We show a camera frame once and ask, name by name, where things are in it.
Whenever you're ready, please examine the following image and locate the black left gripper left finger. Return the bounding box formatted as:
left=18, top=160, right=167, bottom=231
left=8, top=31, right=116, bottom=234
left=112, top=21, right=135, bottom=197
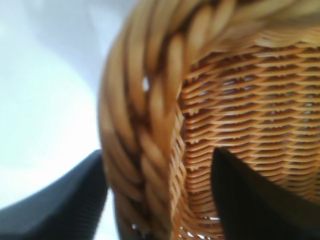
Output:
left=0, top=149, right=109, bottom=240

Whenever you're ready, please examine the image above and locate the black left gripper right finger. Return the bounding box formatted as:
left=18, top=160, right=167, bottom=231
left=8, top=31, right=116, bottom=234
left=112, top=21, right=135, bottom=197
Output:
left=211, top=146, right=320, bottom=240

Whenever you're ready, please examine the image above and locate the tan woven wicker basket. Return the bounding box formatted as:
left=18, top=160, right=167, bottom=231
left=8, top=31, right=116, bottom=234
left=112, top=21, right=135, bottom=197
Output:
left=97, top=0, right=320, bottom=240

